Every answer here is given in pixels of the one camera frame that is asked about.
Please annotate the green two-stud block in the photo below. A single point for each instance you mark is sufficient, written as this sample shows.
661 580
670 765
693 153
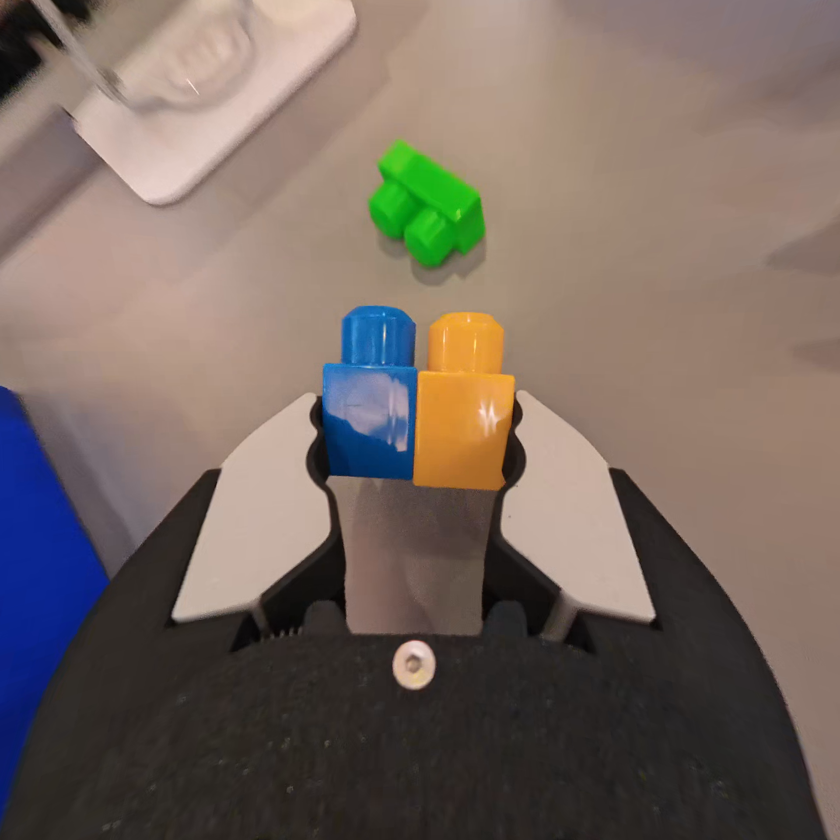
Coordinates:
439 190

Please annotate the white instruction stand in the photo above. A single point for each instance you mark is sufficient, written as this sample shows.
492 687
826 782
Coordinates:
229 131

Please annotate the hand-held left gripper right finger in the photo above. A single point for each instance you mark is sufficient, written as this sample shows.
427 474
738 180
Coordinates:
571 525

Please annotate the blue plastic bin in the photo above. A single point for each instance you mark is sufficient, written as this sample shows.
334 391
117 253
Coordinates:
39 558

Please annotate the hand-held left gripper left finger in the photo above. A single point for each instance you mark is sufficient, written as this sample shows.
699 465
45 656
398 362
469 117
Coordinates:
262 525

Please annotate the yellow toy block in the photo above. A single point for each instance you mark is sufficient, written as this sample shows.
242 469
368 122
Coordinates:
459 433

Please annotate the grey desk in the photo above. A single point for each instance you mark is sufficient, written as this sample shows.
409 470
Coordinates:
656 328

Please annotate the blue one-stud block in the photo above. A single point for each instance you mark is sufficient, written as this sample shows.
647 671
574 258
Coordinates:
367 420

